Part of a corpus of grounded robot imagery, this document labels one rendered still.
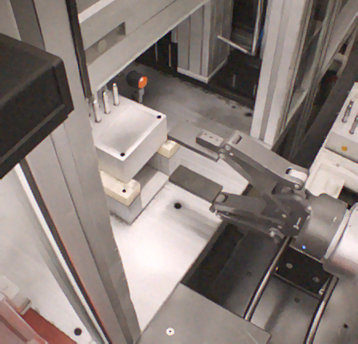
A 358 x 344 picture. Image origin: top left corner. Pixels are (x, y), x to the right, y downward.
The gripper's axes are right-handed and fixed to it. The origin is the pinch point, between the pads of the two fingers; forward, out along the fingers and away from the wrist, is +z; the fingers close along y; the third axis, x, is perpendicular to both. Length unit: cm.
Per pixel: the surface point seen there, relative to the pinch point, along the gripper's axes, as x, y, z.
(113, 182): 6.4, -3.4, 8.1
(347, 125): -27.9, -8.4, -15.2
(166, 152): -2.4, -4.2, 5.5
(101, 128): 3.0, 1.6, 12.2
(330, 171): -21.6, -14.2, -15.8
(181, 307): 14.1, -10.0, -7.8
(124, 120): 0.0, 1.5, 10.6
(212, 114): -18.3, -10.3, 6.8
